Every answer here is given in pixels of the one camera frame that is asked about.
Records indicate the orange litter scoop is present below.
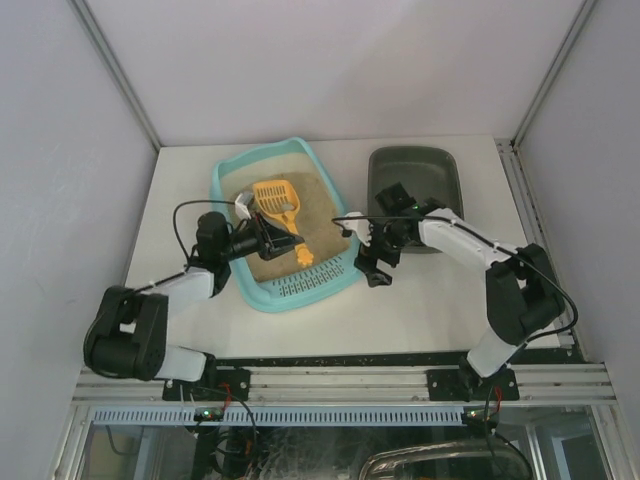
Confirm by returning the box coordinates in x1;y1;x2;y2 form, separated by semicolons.
252;179;301;235

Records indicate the light blue litter box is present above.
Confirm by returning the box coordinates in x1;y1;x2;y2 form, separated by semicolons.
210;137;361;313

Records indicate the dark grey plastic tub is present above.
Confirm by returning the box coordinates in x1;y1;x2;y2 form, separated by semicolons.
367;144;464;255

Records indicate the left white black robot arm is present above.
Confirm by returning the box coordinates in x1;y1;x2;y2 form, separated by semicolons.
83;211;304;383

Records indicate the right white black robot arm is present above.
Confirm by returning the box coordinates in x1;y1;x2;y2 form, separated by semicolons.
334;183;570;379

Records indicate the beige cat litter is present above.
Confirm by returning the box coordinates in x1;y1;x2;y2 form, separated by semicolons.
221;172;350;283

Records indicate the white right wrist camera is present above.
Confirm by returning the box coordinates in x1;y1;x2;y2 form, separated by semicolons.
334;212;372;246

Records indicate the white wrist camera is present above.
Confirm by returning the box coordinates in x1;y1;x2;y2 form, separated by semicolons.
234;191;255;220
334;212;372;246

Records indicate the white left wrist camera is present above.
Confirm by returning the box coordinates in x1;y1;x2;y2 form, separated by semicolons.
234;191;255;220

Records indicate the black left camera cable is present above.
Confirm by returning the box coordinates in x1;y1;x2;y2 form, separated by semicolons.
172;200;241;266

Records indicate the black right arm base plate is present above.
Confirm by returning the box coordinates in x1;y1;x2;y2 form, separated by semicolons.
426;367;520;402

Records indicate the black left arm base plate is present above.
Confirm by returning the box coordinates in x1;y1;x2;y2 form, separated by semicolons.
162;355;251;402

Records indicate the light blue cable duct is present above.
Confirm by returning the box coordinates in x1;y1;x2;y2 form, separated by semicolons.
91;405;464;427

